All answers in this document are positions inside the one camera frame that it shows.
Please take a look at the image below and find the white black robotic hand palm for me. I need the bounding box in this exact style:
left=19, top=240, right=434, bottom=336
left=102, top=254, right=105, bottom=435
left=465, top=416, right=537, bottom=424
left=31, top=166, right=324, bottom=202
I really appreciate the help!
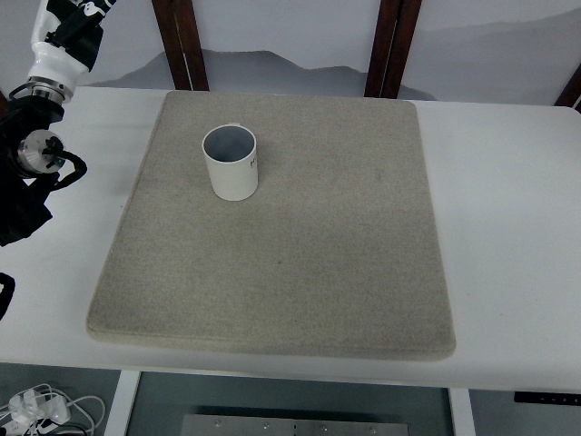
left=26, top=0, right=115, bottom=88

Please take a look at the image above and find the white ribbed cup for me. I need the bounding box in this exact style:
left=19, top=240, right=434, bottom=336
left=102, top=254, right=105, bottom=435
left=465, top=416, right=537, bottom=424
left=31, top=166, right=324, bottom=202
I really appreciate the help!
left=202, top=124, right=259, bottom=202

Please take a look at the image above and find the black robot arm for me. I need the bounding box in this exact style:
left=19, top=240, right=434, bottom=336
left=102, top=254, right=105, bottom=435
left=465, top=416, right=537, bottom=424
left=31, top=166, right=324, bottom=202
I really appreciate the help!
left=1, top=1, right=114, bottom=246

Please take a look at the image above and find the beige felt mat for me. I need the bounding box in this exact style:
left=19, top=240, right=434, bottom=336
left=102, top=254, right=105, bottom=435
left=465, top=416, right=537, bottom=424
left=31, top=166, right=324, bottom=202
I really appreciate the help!
left=86, top=91, right=456, bottom=361

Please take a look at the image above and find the black control panel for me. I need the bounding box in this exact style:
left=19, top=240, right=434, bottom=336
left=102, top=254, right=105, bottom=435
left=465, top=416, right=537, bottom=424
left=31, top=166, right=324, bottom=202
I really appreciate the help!
left=514, top=391, right=581, bottom=406

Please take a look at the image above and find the left brown wooden post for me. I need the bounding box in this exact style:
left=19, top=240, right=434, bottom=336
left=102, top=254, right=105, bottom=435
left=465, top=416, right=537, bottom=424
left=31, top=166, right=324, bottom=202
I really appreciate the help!
left=152, top=0, right=210, bottom=91

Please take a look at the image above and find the brown wooden post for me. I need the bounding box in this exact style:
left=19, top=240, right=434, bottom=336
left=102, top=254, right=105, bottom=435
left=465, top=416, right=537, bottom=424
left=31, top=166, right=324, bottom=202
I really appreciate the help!
left=152, top=0, right=210, bottom=91
left=364, top=0, right=422, bottom=99

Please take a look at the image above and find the right brown wooden post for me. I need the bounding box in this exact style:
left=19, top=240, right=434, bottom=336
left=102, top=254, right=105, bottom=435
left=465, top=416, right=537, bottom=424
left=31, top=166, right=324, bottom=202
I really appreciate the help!
left=364, top=0, right=422, bottom=99

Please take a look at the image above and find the white power adapter with cables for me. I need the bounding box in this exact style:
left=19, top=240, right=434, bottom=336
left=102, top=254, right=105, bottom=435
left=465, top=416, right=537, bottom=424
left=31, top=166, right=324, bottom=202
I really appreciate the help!
left=1, top=383, right=107, bottom=435

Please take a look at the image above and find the white table leg frame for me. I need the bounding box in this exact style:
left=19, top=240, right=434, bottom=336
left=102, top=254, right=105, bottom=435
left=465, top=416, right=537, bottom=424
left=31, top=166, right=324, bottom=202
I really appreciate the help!
left=103, top=370, right=141, bottom=436

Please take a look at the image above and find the far right brown post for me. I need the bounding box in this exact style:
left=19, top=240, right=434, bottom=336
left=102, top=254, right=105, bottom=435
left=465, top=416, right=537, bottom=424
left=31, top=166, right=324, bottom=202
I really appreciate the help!
left=554, top=64, right=581, bottom=112

